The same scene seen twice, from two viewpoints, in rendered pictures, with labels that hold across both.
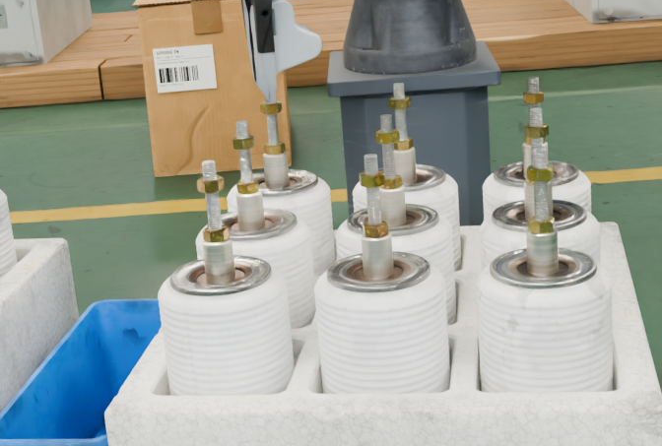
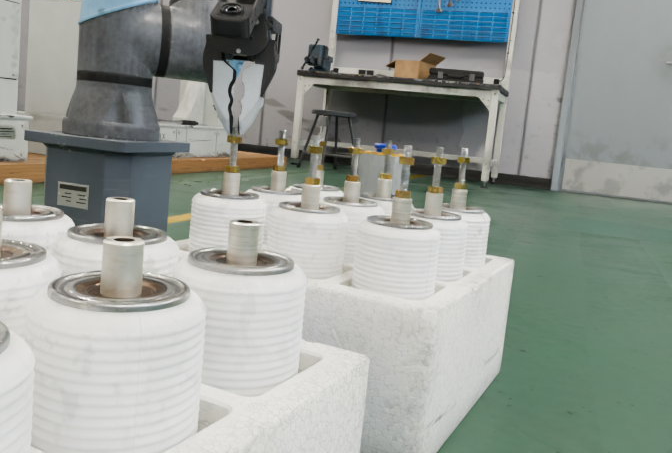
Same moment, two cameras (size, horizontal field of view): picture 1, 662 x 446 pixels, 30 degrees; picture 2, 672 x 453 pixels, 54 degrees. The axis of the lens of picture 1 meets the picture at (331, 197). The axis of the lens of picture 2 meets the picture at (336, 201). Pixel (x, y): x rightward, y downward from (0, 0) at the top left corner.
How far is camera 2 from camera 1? 1.12 m
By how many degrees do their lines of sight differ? 72
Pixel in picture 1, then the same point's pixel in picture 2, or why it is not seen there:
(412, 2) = (146, 93)
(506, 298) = (478, 219)
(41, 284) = not seen: hidden behind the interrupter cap
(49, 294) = not seen: hidden behind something
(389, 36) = (138, 115)
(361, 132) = (124, 181)
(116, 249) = not seen: outside the picture
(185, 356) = (424, 271)
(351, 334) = (458, 244)
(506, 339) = (475, 240)
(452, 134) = (165, 183)
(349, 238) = (360, 210)
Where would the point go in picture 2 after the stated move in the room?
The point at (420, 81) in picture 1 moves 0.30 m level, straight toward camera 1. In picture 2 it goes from (162, 145) to (336, 167)
